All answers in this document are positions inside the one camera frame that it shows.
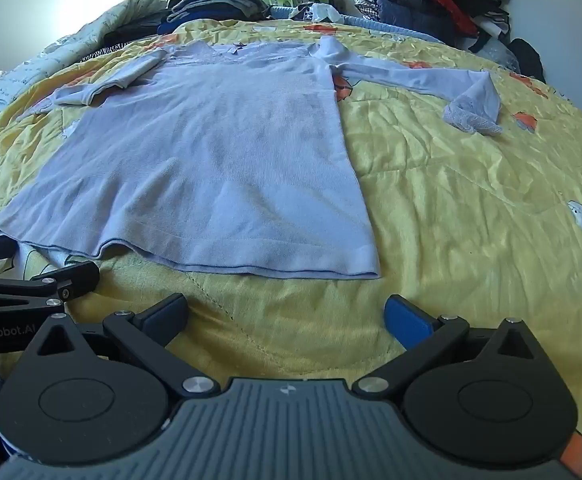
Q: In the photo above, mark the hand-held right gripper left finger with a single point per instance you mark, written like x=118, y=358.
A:
x=170, y=314

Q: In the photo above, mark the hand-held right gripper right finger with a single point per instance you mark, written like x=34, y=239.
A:
x=408, y=321

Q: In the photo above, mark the lavender long-sleeve sweater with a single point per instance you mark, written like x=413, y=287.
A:
x=221, y=160

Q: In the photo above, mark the pile of folded dark clothes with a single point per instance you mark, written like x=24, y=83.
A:
x=211, y=5

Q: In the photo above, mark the navy blue clothes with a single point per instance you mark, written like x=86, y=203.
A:
x=416, y=12

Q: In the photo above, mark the yellow flower-print bedspread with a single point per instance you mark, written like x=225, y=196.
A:
x=471, y=210

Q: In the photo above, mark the pale patterned quilt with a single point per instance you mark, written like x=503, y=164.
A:
x=71, y=40

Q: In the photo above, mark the black white striped cloth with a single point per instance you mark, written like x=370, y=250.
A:
x=106, y=52

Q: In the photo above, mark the black garment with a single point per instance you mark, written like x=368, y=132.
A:
x=526, y=57

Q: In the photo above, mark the blue knit blanket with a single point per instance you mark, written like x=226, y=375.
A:
x=381, y=27

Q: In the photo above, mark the houndstooth cloth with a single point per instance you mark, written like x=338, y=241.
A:
x=366, y=8

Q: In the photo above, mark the white crumpled cloth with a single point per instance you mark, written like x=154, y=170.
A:
x=321, y=11

